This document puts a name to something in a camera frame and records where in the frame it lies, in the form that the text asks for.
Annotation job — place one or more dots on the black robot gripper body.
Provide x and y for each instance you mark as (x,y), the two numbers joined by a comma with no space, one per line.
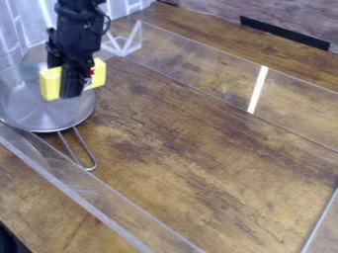
(78,32)

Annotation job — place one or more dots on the clear acrylic barrier wall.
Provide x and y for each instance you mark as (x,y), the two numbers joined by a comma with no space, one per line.
(208,156)

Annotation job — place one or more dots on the black strip on table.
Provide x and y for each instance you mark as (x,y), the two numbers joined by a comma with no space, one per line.
(285,33)

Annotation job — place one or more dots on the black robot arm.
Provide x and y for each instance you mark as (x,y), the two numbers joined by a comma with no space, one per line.
(73,41)

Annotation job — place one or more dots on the yellow butter block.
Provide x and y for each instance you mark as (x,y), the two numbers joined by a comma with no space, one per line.
(49,79)

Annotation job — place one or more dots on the white sheer curtain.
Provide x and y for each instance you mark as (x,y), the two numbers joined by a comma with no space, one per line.
(27,18)

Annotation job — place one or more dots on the silver metal frying pan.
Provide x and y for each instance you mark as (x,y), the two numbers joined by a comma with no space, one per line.
(24,110)

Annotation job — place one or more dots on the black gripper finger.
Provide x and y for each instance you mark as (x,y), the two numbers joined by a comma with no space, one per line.
(75,78)
(55,59)

